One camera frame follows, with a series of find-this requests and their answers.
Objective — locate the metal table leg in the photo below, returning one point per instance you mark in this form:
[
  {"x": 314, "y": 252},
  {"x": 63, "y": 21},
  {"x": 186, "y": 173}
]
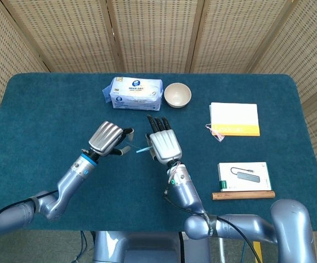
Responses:
[{"x": 221, "y": 250}]

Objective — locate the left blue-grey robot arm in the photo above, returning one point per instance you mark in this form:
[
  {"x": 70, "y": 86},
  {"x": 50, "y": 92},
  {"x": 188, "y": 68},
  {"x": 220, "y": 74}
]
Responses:
[{"x": 68, "y": 183}]

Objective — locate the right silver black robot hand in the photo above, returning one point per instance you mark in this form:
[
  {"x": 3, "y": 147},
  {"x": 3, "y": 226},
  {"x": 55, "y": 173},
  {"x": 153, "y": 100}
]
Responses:
[{"x": 165, "y": 145}]

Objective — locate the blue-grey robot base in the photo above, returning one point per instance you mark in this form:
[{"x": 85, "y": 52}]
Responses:
[{"x": 147, "y": 246}]

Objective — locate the white blue tissue pack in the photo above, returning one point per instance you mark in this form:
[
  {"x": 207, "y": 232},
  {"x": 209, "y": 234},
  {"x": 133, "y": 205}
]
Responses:
[{"x": 136, "y": 94}]

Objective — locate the beige bowl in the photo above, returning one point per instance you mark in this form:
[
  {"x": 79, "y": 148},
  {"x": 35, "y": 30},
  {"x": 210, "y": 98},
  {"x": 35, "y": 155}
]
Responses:
[{"x": 177, "y": 94}]

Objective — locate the bamboo folding screen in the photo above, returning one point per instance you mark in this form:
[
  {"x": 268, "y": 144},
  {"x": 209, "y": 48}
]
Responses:
[{"x": 153, "y": 33}]

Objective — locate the white yellow booklet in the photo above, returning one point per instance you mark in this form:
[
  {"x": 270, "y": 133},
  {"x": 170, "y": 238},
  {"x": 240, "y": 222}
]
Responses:
[{"x": 235, "y": 116}]

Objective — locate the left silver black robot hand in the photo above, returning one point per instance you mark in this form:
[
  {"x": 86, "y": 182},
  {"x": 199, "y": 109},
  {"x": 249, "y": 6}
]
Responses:
[{"x": 106, "y": 137}]

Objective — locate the blue table mat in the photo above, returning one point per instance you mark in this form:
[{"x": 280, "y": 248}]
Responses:
[{"x": 51, "y": 109}]

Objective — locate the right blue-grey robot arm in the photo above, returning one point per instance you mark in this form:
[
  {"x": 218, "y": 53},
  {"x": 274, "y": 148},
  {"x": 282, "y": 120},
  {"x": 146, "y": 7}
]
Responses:
[{"x": 243, "y": 227}]

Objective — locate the brown wooden stick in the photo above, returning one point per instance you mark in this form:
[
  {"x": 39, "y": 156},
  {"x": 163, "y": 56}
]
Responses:
[{"x": 243, "y": 195}]

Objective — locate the white USB hub box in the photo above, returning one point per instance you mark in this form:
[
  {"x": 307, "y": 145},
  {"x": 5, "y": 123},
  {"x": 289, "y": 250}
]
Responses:
[{"x": 244, "y": 178}]

